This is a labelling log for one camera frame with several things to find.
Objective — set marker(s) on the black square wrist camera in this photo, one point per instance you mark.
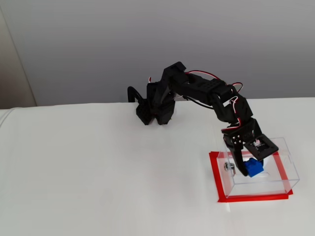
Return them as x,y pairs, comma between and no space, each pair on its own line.
264,148

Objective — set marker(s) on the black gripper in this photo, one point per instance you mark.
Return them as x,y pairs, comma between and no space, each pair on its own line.
236,142

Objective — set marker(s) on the transparent acrylic box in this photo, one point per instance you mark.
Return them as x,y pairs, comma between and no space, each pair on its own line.
283,172

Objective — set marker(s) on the blue lego brick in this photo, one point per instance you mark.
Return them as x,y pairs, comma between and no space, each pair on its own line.
254,169

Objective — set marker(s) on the red tape frame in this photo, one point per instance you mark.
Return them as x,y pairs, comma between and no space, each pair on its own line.
258,197

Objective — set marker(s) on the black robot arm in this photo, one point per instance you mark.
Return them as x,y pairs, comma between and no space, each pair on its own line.
192,86

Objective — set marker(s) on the black table clamp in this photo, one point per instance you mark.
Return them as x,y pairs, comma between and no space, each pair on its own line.
133,92

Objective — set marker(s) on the silver cam lock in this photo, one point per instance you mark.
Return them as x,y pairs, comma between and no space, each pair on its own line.
227,167

